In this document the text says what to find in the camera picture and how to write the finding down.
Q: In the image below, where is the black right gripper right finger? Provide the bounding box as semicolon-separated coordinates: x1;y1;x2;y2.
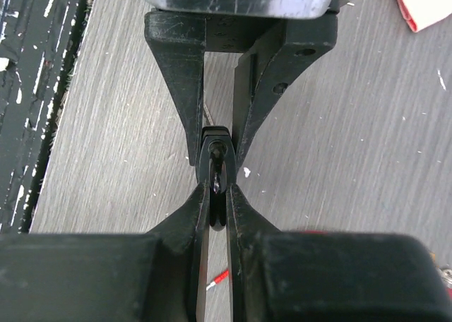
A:
226;185;451;321

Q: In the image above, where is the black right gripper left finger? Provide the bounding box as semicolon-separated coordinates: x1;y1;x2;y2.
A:
1;184;210;321

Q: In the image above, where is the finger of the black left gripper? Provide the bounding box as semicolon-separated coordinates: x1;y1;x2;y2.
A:
144;10;206;166
232;13;338;167

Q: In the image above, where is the black padlock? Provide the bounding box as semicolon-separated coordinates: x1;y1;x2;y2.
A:
196;126;237;195

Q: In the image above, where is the black-headed key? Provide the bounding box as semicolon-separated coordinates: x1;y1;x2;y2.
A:
209;144;227;231

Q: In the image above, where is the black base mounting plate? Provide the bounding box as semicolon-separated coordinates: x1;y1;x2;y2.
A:
1;0;94;234

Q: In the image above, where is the pink cloth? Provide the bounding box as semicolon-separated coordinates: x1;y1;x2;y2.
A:
396;0;451;33

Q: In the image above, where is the red cable seal lock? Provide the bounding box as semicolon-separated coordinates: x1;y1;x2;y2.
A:
206;269;229;291

